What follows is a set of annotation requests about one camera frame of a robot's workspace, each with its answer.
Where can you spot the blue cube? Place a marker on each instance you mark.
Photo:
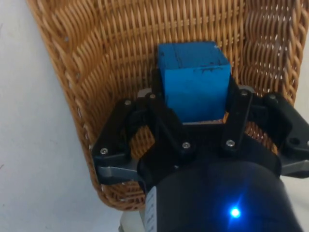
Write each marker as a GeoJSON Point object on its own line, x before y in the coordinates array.
{"type": "Point", "coordinates": [195, 91]}

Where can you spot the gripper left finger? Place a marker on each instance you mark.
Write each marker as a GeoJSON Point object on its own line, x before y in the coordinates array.
{"type": "Point", "coordinates": [113, 135]}

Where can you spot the rectangular wicker basket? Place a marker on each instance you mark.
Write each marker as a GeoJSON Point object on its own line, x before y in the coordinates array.
{"type": "Point", "coordinates": [108, 48]}

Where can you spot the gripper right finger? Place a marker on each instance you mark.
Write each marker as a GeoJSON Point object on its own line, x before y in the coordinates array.
{"type": "Point", "coordinates": [282, 120]}

